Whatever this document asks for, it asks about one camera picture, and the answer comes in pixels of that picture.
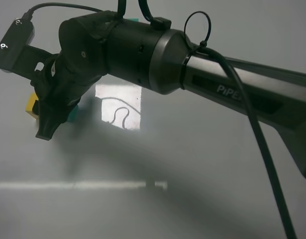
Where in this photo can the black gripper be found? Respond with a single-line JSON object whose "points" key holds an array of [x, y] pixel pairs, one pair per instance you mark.
{"points": [[59, 86]]}

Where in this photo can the black zip tie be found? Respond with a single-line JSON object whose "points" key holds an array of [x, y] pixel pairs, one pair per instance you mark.
{"points": [[197, 30]]}

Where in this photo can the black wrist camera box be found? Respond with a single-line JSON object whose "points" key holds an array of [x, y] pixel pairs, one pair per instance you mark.
{"points": [[16, 54]]}

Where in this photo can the green template block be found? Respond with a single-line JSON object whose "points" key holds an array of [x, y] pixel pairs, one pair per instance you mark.
{"points": [[133, 19]]}

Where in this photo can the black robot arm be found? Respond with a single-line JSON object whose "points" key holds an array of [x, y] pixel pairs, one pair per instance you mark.
{"points": [[161, 59]]}

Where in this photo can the yellow loose block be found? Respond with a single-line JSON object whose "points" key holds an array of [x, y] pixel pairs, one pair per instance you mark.
{"points": [[32, 106]]}

